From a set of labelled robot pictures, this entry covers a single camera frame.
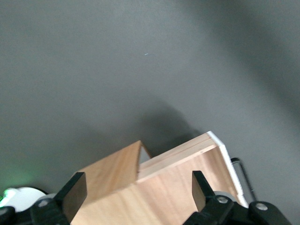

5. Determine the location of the black metal drawer handle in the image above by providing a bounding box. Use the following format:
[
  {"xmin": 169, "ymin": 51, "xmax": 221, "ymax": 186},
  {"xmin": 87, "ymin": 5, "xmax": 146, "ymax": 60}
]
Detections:
[{"xmin": 230, "ymin": 157, "xmax": 259, "ymax": 203}]

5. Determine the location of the wooden drawer with white front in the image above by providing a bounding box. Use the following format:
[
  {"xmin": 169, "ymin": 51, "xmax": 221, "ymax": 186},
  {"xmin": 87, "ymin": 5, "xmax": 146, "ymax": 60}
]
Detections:
[{"xmin": 136, "ymin": 131, "xmax": 249, "ymax": 225}]

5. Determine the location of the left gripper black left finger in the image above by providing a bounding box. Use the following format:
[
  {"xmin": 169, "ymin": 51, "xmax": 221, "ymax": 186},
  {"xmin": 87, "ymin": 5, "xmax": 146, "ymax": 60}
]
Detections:
[{"xmin": 0, "ymin": 172, "xmax": 88, "ymax": 225}]

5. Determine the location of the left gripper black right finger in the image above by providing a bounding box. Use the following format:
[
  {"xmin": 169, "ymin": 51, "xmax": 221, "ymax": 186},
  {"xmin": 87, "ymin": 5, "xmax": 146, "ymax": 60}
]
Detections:
[{"xmin": 184, "ymin": 170, "xmax": 292, "ymax": 225}]

